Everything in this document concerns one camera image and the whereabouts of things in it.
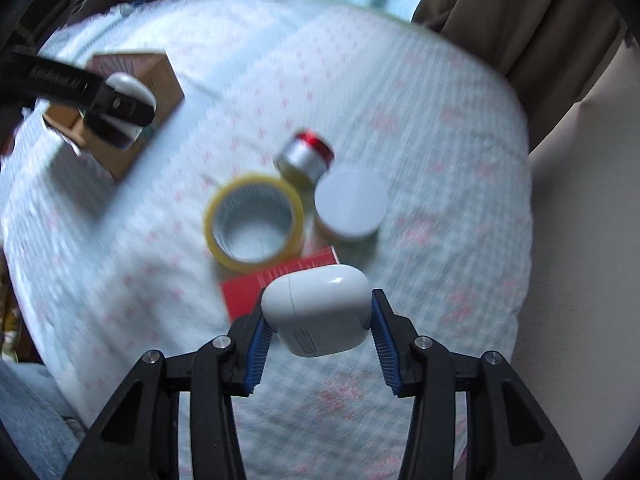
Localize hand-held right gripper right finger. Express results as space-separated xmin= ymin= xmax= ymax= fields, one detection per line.
xmin=369 ymin=288 xmax=584 ymax=480

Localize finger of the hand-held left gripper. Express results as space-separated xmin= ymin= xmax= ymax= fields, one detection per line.
xmin=81 ymin=81 xmax=157 ymax=149

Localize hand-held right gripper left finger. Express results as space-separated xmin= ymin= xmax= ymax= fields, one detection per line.
xmin=65 ymin=306 xmax=274 ymax=480

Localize white oval object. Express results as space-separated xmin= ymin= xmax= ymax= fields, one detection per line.
xmin=102 ymin=72 xmax=157 ymax=150

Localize brown cardboard box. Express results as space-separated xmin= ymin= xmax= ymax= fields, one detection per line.
xmin=42 ymin=51 xmax=185 ymax=181

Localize white earbuds case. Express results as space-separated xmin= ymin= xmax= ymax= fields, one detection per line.
xmin=260 ymin=263 xmax=372 ymax=359

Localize red flat box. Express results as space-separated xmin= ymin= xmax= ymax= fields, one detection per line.
xmin=220 ymin=245 xmax=342 ymax=321

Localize yellow tape roll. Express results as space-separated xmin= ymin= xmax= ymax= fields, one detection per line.
xmin=203 ymin=174 xmax=305 ymax=275

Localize round jar with white lid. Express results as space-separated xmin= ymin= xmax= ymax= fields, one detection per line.
xmin=313 ymin=163 xmax=389 ymax=244

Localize silver can with red rim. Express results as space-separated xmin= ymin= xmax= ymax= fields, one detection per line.
xmin=273 ymin=129 xmax=335 ymax=193

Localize white patterned blanket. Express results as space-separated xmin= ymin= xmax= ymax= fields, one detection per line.
xmin=0 ymin=0 xmax=534 ymax=480

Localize grey cloth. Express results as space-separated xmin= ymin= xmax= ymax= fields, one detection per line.
xmin=0 ymin=359 xmax=85 ymax=480

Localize brown curtain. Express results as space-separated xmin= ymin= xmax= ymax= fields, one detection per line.
xmin=410 ymin=0 xmax=640 ymax=154

